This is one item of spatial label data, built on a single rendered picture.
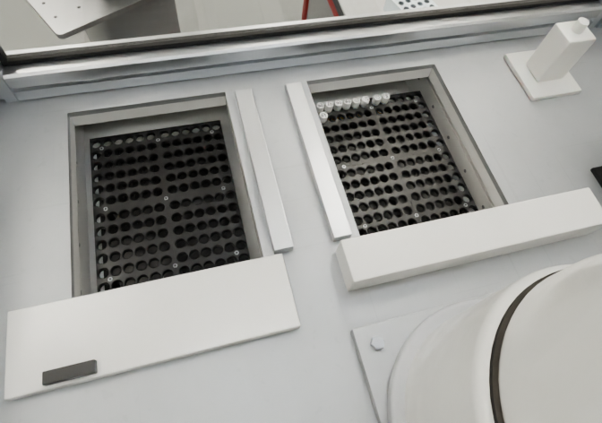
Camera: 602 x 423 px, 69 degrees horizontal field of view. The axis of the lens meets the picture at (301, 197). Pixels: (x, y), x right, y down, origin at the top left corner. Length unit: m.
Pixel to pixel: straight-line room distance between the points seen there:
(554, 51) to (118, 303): 0.64
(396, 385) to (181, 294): 0.23
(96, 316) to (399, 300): 0.31
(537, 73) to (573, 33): 0.07
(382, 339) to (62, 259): 0.34
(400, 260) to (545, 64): 0.39
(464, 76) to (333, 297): 0.40
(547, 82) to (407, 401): 0.51
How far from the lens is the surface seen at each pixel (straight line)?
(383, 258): 0.47
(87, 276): 0.62
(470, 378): 0.32
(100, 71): 0.62
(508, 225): 0.54
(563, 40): 0.71
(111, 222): 0.58
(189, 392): 0.47
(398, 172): 0.62
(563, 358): 0.26
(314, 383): 0.46
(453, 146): 0.71
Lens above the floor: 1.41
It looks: 61 degrees down
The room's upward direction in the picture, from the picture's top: 11 degrees clockwise
